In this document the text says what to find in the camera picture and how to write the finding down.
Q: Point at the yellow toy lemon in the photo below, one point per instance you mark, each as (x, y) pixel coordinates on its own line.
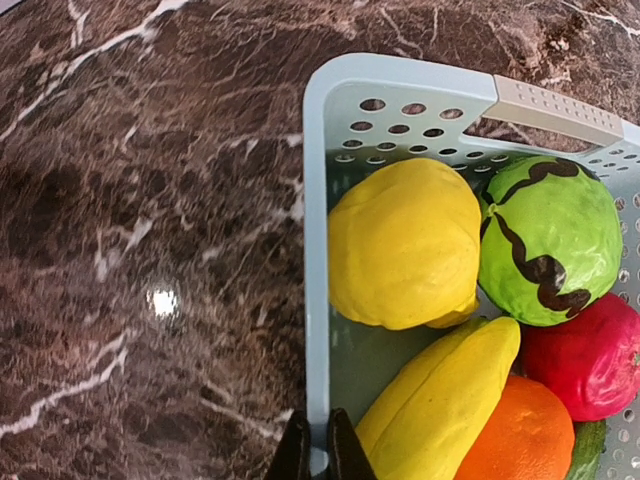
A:
(404, 248)

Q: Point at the yellow toy banana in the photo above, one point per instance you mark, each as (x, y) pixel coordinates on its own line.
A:
(426, 420)

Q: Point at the green toy watermelon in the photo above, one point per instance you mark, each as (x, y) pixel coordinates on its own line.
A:
(551, 244)

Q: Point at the orange toy orange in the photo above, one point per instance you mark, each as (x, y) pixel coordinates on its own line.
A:
(530, 435)

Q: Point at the light blue plastic basket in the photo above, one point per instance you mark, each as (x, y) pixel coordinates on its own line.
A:
(365, 111)

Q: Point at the red toy apple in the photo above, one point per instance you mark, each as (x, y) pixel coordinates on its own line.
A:
(591, 363)

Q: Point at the green orange toy mango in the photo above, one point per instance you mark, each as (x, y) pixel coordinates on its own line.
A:
(589, 444)

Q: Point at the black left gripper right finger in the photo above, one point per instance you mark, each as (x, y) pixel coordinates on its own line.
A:
(347, 459)

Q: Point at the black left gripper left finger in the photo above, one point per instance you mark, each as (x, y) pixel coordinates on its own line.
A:
(291, 460)

